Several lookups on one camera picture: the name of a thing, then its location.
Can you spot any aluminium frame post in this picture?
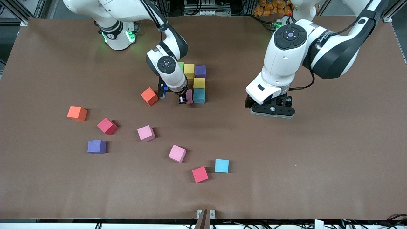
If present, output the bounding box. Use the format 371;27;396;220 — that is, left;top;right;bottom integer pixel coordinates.
194;209;209;229

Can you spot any crimson foam cube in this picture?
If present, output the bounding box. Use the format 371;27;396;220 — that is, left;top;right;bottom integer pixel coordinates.
97;117;118;136

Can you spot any teal blue foam cube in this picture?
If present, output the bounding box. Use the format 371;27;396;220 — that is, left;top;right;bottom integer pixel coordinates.
193;88;206;104

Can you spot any orange fruit net bag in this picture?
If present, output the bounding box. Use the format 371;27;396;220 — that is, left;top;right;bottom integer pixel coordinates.
254;0;293;16

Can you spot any aluminium frame profile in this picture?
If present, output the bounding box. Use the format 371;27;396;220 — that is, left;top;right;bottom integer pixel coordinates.
0;0;48;25
382;0;407;64

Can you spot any red foam cube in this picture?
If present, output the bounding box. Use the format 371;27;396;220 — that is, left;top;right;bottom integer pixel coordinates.
192;166;209;183

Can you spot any orange foam cube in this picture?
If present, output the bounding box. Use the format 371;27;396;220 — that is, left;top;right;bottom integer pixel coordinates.
67;106;88;121
141;87;159;106

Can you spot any metal equipment rack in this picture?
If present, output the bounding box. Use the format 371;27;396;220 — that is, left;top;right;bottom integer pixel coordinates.
184;0;223;17

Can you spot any brown table cover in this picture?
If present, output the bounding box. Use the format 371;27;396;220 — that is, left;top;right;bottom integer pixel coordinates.
0;14;407;220

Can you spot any light blue foam cube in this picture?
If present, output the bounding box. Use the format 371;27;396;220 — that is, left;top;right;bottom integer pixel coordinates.
215;159;229;173

